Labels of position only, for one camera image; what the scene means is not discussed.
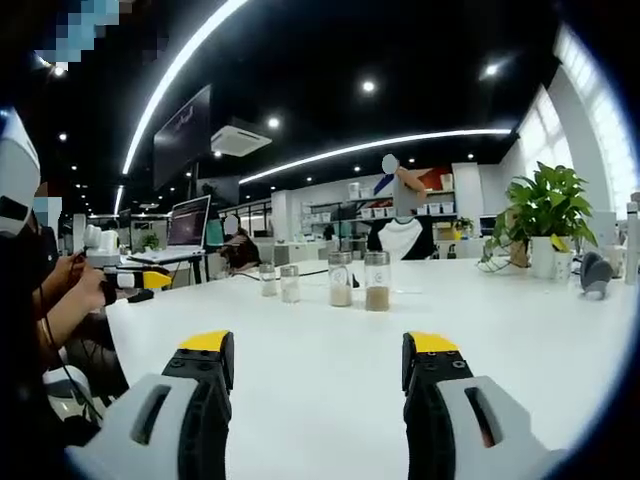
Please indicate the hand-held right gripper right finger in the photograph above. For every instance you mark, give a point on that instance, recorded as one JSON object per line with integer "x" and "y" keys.
{"x": 475, "y": 415}

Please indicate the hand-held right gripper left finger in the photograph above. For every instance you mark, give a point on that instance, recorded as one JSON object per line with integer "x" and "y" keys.
{"x": 160, "y": 415}

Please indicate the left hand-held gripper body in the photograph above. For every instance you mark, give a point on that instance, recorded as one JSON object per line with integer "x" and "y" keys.
{"x": 120, "y": 280}

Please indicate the small clear seasoning bottle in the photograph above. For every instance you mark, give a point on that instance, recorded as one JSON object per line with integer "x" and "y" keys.
{"x": 289, "y": 287}
{"x": 267, "y": 282}

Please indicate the tall clear seasoning bottle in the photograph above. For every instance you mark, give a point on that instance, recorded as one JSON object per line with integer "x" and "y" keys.
{"x": 377, "y": 287}
{"x": 340, "y": 285}

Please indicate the white tall bottle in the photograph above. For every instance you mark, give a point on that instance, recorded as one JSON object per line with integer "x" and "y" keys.
{"x": 633, "y": 245}

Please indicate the person's left hand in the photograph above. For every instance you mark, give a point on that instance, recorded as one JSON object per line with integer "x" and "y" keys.
{"x": 80, "y": 287}

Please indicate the open silver laptop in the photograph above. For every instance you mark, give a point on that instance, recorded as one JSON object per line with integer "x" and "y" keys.
{"x": 187, "y": 225}

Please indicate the white rounded object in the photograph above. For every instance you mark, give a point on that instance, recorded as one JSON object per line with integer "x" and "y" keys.
{"x": 67, "y": 392}

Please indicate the white worn device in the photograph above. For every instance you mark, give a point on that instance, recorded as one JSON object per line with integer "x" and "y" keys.
{"x": 15, "y": 175}

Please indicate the ceiling air conditioner unit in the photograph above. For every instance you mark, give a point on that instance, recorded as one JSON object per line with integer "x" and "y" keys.
{"x": 241, "y": 136}

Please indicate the white plant pot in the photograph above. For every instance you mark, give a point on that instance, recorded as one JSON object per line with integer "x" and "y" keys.
{"x": 547, "y": 257}

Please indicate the grey curved object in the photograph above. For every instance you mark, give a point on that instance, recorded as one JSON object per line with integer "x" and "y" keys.
{"x": 596, "y": 275}

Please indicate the storage shelf with white boxes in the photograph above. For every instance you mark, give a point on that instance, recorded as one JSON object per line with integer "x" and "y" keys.
{"x": 350, "y": 207}

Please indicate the green potted plant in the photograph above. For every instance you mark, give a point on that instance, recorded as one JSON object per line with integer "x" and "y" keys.
{"x": 545, "y": 205}

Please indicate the white desk camera device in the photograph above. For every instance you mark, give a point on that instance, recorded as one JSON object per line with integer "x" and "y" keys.
{"x": 100, "y": 245}

